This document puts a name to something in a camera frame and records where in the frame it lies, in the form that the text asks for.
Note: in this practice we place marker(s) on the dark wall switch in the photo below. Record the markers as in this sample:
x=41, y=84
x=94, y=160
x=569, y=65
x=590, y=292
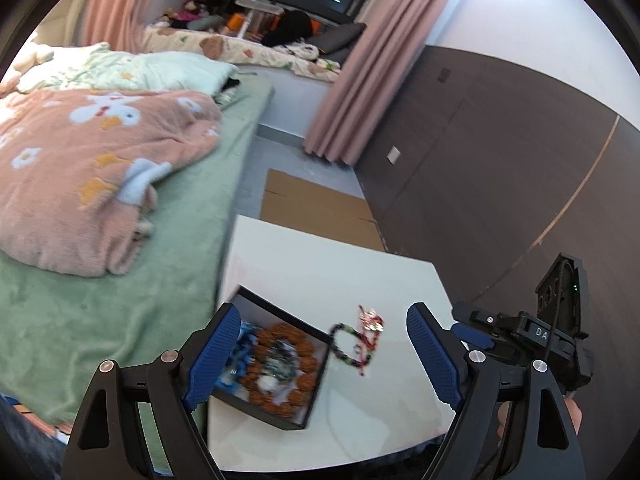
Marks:
x=443, y=75

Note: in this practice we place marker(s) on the right pink curtain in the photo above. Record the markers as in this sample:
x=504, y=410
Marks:
x=370, y=79

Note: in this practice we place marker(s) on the floral window seat cushion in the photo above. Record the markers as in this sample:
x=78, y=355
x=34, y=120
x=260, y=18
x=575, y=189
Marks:
x=236, y=51

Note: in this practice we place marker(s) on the light green floral duvet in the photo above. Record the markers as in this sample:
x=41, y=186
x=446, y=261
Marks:
x=99, y=68

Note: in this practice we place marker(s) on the brown cardboard sheet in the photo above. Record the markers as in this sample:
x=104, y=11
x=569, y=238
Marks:
x=309, y=207

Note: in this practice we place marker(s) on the black bag on seat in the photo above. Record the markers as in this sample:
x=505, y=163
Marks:
x=293, y=26

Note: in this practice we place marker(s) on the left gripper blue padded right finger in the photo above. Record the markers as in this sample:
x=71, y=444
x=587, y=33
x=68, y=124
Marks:
x=539, y=442

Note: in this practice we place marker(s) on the white bedside table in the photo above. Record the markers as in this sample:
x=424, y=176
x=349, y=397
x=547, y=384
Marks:
x=356, y=417

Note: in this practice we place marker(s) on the green bed sheet mattress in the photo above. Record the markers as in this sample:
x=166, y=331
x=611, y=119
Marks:
x=57, y=329

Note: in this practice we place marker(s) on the black open jewelry box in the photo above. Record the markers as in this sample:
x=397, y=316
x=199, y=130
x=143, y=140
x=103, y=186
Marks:
x=273, y=342

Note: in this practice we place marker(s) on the grey pillow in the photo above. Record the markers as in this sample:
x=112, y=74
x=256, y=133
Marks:
x=336, y=44

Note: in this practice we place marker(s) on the white small folding stand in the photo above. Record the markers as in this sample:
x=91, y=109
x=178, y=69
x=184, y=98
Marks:
x=253, y=8

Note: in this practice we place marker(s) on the pink floral fleece blanket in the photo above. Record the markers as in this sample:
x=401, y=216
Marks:
x=78, y=170

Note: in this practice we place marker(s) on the pink curtain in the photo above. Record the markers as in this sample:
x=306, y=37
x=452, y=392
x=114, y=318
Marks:
x=370, y=79
x=119, y=23

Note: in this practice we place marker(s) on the white tissue cloth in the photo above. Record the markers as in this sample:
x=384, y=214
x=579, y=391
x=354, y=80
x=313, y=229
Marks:
x=270, y=384

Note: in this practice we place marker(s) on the stuffed toys pile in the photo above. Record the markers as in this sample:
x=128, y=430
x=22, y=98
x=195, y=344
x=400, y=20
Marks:
x=192, y=15

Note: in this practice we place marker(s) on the white wall socket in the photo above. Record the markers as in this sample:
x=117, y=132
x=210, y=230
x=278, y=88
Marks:
x=393, y=155

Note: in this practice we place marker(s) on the cream padded headboard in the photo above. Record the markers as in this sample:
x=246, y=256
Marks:
x=60, y=26

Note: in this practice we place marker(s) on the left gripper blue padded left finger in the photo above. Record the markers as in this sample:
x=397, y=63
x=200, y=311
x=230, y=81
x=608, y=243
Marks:
x=107, y=440

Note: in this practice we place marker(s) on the left pink curtain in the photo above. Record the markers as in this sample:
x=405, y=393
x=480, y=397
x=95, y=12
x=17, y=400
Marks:
x=119, y=23

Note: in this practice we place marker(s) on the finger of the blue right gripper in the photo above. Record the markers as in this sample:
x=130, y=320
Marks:
x=472, y=336

